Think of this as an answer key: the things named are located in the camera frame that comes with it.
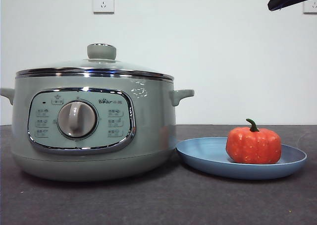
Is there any glass lid with green knob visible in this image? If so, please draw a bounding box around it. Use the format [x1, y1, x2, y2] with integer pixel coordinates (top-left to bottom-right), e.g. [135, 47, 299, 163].
[16, 43, 174, 82]

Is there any white wall socket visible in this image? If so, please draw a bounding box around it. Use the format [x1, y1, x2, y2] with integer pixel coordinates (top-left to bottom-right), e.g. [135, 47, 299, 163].
[93, 0, 115, 14]
[303, 0, 317, 14]

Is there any pale green electric steamer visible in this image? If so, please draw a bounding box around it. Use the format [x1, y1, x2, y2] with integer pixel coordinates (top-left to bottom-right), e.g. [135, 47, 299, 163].
[0, 75, 195, 182]

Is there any orange pumpkin with green stem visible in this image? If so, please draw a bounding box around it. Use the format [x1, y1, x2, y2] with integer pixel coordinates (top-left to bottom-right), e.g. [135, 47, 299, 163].
[225, 118, 282, 165]

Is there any blue round plate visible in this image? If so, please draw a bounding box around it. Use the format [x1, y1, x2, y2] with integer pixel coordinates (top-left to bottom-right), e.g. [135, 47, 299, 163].
[175, 137, 308, 180]

